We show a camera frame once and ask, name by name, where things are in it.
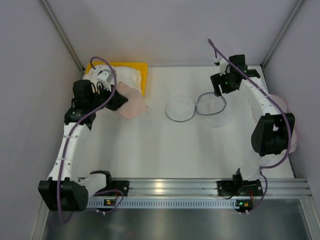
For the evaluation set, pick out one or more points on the clear mesh laundry bag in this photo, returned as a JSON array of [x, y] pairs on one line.
[[213, 109]]

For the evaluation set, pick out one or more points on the yellow plastic bin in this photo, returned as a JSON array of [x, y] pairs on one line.
[[141, 66]]

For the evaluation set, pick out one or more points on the pink bra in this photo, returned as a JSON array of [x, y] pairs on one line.
[[135, 104]]

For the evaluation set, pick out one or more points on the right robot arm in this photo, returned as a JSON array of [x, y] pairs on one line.
[[274, 127]]

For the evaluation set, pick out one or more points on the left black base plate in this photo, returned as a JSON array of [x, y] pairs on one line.
[[121, 185]]

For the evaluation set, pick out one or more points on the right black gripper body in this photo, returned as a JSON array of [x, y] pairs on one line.
[[217, 85]]

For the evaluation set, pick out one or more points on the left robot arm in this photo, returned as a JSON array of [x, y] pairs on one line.
[[78, 123]]

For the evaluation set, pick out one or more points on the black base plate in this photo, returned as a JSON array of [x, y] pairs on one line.
[[230, 188], [121, 185]]

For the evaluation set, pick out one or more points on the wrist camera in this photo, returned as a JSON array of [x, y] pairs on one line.
[[222, 64], [105, 77]]

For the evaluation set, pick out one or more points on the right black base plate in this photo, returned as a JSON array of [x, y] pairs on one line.
[[230, 188]]

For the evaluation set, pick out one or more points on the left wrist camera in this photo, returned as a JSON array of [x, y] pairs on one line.
[[105, 77]]

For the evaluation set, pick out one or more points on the slotted white cable duct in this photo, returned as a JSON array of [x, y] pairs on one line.
[[169, 203]]

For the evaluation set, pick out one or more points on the white bra in bin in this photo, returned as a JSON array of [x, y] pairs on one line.
[[130, 76], [92, 74]]

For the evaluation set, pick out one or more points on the left aluminium frame post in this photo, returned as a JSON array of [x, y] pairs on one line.
[[61, 33]]

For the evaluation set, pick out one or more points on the aluminium frame post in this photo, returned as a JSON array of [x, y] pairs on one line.
[[61, 33], [284, 28]]

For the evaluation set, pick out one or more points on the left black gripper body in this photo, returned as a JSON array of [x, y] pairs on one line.
[[116, 99]]

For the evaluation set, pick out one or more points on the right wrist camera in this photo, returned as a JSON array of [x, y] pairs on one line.
[[222, 64]]

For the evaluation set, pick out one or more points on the lower pink-trimmed laundry bag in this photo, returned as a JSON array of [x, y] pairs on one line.
[[293, 142]]

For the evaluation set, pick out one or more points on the pink-trimmed laundry bag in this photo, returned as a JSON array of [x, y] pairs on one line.
[[282, 103], [293, 142]]

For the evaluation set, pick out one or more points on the upper pink-trimmed laundry bag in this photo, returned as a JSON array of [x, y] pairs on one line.
[[282, 103]]

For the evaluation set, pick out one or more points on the right aluminium frame post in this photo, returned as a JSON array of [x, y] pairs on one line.
[[284, 28]]

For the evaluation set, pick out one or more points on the aluminium front rail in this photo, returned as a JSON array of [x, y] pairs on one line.
[[282, 188]]

